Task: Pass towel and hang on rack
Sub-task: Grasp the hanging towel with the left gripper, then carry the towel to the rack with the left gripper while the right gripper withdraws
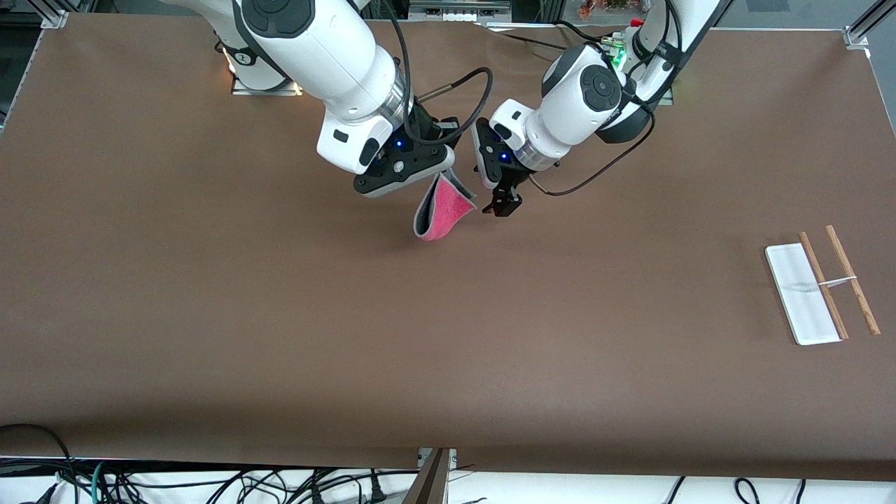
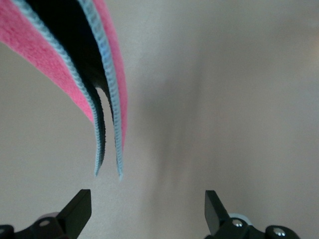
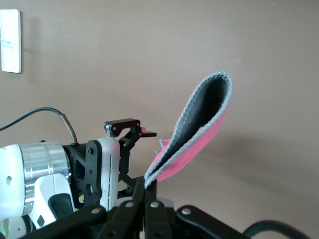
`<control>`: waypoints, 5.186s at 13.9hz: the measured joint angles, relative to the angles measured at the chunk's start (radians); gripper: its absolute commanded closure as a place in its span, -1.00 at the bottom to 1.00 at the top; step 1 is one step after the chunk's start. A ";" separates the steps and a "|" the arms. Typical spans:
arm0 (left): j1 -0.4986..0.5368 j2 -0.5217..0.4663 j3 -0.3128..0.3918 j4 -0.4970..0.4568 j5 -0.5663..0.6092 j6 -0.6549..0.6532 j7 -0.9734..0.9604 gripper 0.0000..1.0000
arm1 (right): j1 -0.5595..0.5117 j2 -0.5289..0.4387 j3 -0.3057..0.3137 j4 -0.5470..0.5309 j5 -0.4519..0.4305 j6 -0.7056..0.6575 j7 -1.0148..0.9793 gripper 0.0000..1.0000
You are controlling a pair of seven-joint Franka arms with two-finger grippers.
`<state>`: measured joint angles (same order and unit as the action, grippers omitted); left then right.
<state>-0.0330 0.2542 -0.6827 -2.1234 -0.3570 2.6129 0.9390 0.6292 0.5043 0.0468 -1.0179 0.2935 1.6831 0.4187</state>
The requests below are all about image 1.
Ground pink towel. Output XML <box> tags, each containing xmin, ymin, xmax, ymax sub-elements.
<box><xmin>413</xmin><ymin>170</ymin><xmax>478</xmax><ymax>242</ymax></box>

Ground brown table cover sheet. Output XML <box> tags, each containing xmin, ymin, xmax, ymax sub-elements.
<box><xmin>0</xmin><ymin>13</ymin><xmax>896</xmax><ymax>482</ymax></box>

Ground grey device white connectors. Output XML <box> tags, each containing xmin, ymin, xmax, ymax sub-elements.
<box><xmin>408</xmin><ymin>0</ymin><xmax>513</xmax><ymax>23</ymax></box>

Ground brown wooden beam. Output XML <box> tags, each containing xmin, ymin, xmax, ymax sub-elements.
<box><xmin>402</xmin><ymin>448</ymin><xmax>452</xmax><ymax>504</ymax></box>

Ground white rectangular tray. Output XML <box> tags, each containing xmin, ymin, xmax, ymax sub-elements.
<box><xmin>764</xmin><ymin>225</ymin><xmax>882</xmax><ymax>347</ymax></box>

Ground black arm base cable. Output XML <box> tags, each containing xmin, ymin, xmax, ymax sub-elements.
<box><xmin>476</xmin><ymin>20</ymin><xmax>610</xmax><ymax>62</ymax></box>

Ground black power plug cable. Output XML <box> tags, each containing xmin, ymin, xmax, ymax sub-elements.
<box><xmin>308</xmin><ymin>468</ymin><xmax>390</xmax><ymax>503</ymax></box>

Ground aluminium frame corner bracket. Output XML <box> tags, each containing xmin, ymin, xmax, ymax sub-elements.
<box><xmin>38</xmin><ymin>0</ymin><xmax>71</xmax><ymax>29</ymax></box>

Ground aluminium frame profile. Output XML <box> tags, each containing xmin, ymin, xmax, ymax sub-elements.
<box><xmin>843</xmin><ymin>0</ymin><xmax>896</xmax><ymax>50</ymax></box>

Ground thick black cable loop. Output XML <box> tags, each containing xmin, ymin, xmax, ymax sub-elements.
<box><xmin>0</xmin><ymin>423</ymin><xmax>78</xmax><ymax>504</ymax></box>

